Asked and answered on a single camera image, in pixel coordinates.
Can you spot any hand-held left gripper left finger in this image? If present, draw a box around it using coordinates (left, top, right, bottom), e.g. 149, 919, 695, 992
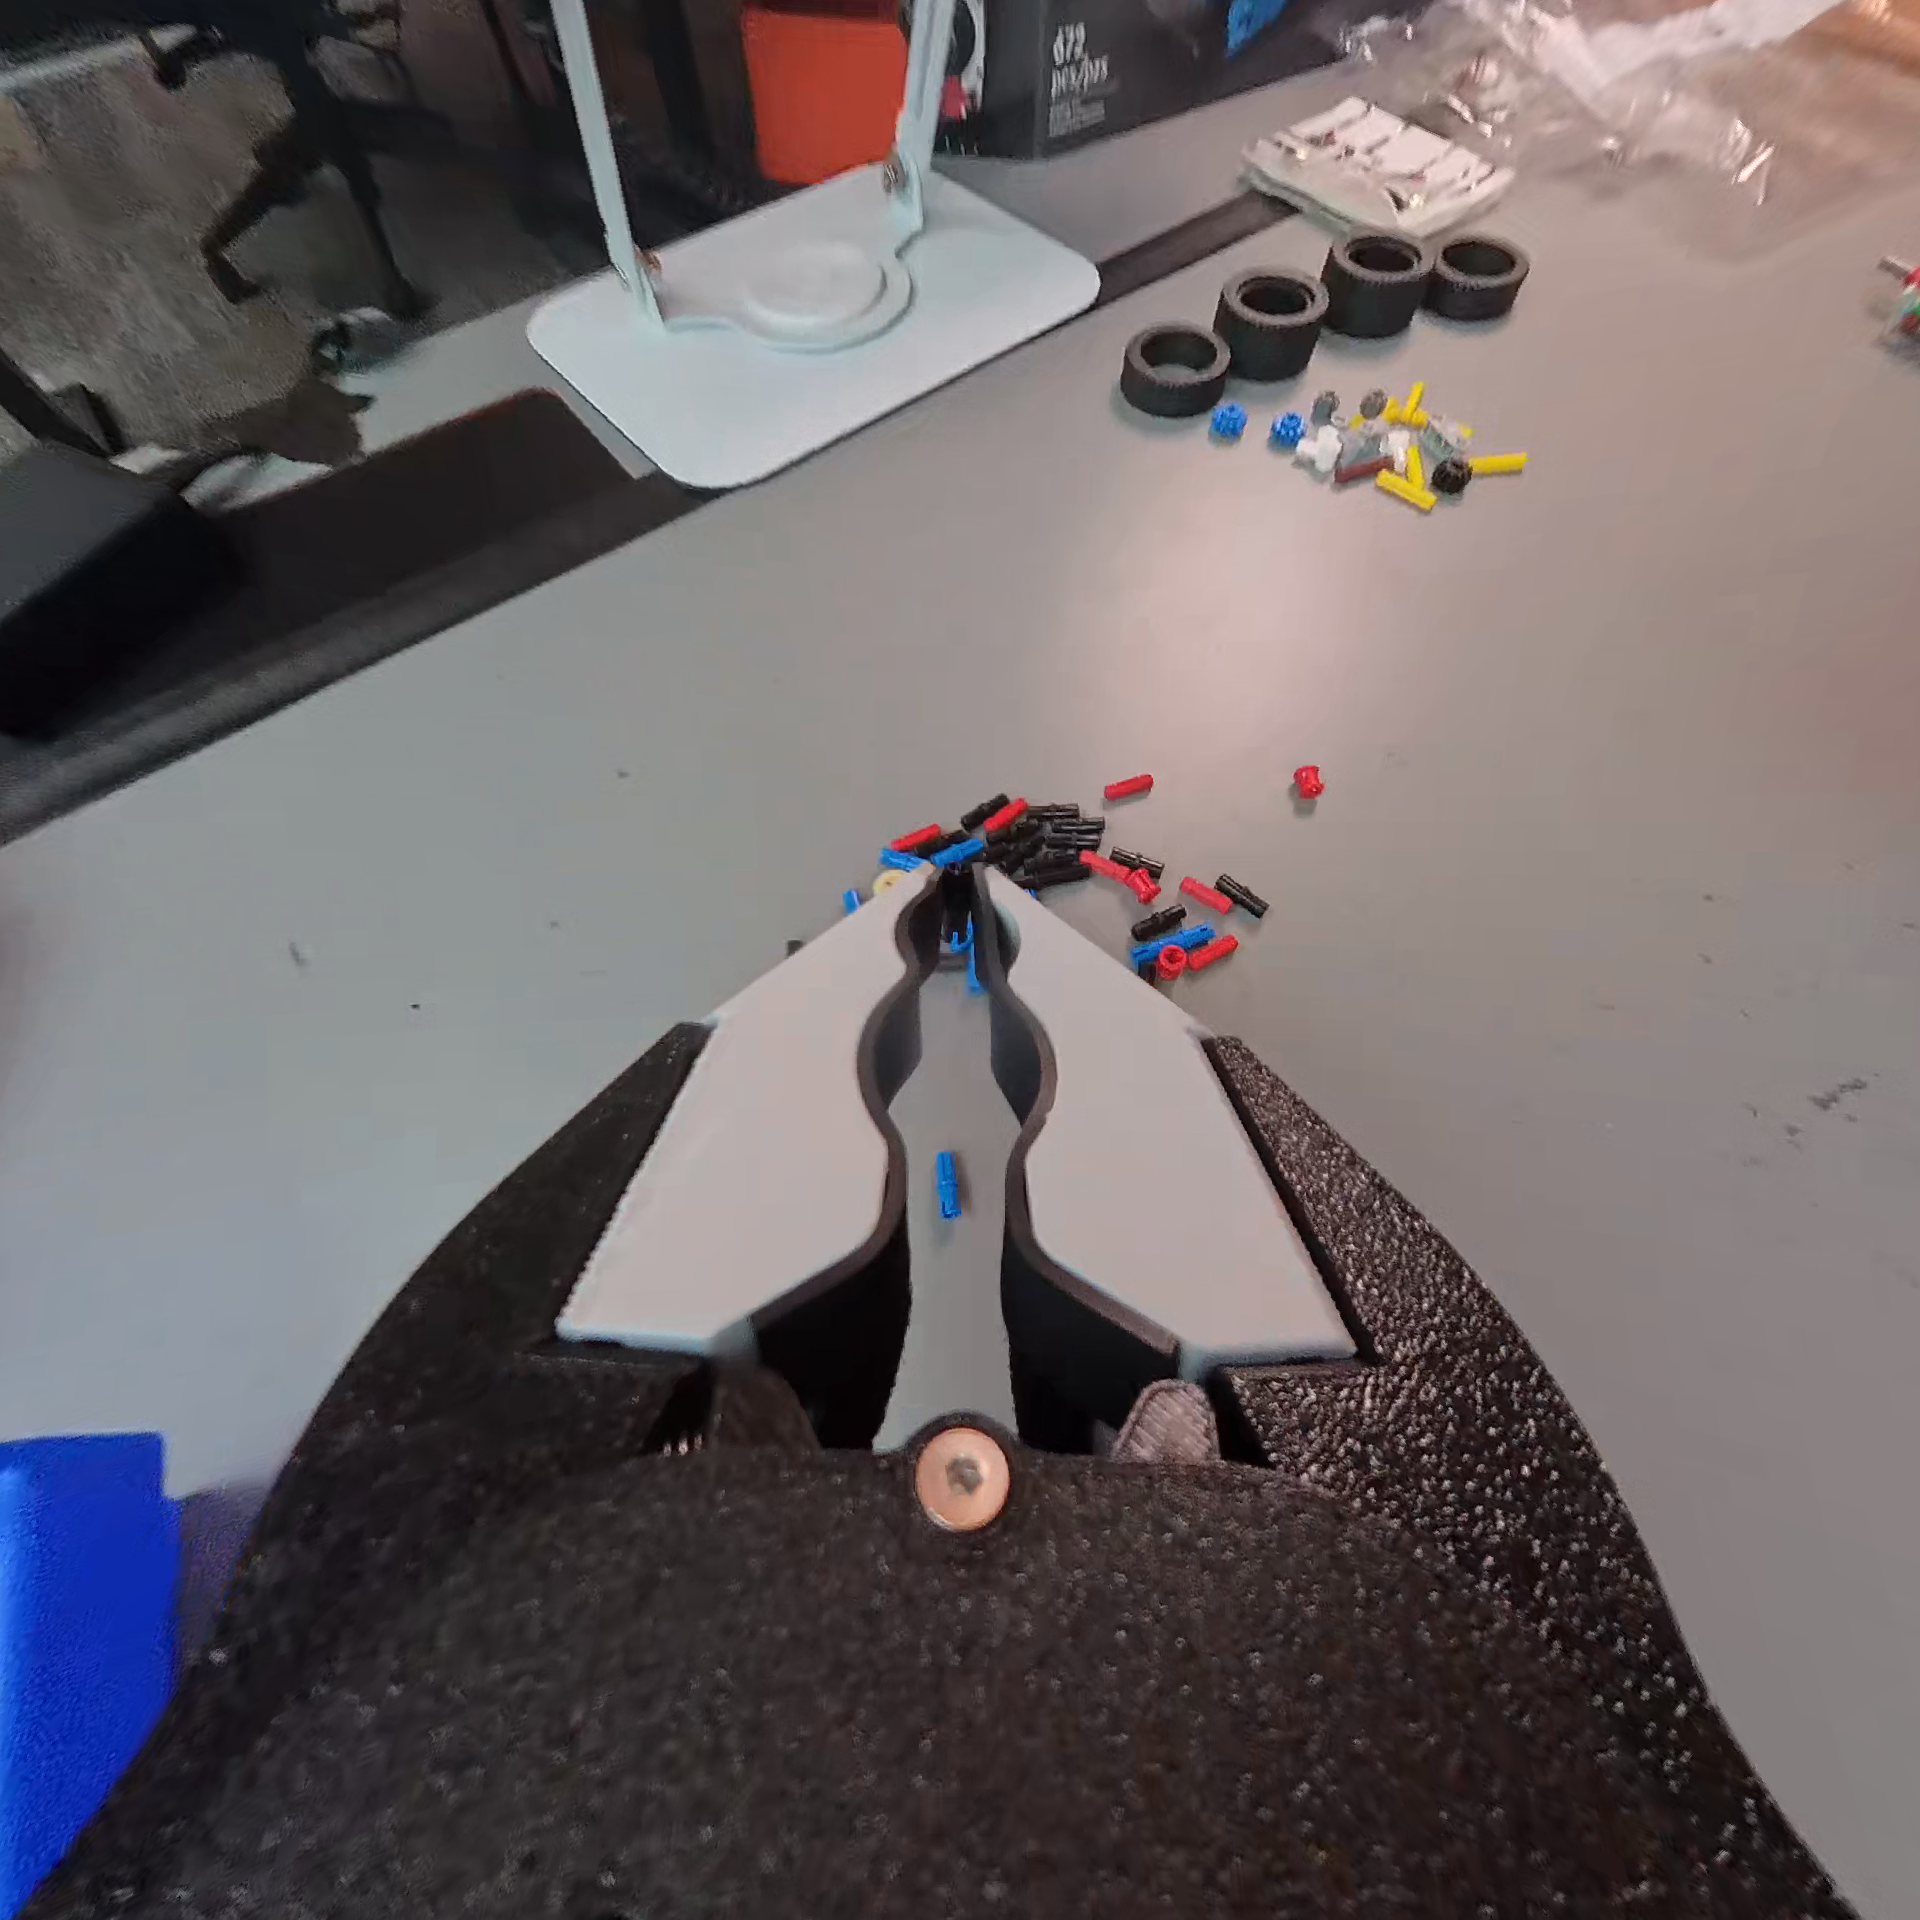
555, 864, 935, 1374

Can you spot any pile of mixed toy pieces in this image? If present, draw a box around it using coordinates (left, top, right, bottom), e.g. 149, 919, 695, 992
1296, 378, 1529, 511

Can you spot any black office chair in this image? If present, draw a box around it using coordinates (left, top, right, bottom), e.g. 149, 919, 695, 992
143, 0, 437, 324

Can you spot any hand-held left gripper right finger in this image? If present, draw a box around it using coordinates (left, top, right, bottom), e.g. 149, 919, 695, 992
971, 864, 1360, 1379

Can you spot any grey desk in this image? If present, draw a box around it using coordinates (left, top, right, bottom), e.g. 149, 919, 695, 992
0, 0, 1920, 1907

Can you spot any orange bucket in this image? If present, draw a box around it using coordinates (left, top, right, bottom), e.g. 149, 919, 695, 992
744, 0, 911, 184

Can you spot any pale desk stand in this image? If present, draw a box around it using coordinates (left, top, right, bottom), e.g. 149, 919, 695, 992
527, 0, 1104, 492

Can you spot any short blue storage bin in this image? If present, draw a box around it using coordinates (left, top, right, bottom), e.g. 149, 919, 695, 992
0, 1430, 184, 1920

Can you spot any pile of small connector pins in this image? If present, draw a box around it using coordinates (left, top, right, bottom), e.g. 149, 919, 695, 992
843, 796, 1274, 984

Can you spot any black power adapter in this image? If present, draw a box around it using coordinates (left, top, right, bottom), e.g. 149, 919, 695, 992
0, 440, 233, 735

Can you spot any clear plastic bag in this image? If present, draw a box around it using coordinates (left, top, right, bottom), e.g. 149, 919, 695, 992
1341, 0, 1848, 190

